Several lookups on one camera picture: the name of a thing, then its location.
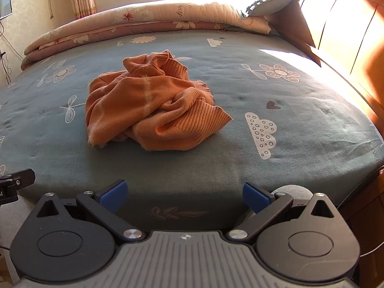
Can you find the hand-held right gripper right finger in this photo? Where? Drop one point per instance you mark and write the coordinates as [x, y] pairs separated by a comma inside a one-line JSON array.
[[255, 198]]

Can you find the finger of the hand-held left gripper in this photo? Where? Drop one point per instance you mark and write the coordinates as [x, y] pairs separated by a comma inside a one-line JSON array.
[[22, 177]]

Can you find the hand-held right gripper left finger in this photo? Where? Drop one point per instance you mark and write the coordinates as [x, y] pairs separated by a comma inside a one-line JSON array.
[[115, 196]]

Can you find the orange knit sweater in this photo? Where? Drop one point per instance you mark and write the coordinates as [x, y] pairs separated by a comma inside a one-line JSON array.
[[144, 102]]

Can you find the grey rounded cloth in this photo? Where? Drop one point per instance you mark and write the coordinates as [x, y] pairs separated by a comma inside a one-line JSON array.
[[289, 190]]

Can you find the bed with blue floral sheet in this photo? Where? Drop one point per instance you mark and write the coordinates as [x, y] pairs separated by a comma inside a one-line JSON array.
[[270, 162]]

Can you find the wooden nightstand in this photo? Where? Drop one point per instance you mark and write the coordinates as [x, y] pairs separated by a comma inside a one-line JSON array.
[[369, 216]]

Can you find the black television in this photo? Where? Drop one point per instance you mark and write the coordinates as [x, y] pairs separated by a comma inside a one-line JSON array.
[[4, 1]]

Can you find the folded pink floral quilt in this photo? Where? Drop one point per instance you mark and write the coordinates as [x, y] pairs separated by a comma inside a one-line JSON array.
[[135, 9]]

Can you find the wooden headboard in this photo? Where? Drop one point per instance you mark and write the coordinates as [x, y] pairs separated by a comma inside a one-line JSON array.
[[339, 21]]

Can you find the grey pillow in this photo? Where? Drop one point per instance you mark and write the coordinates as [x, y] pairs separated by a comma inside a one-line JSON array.
[[264, 1]]

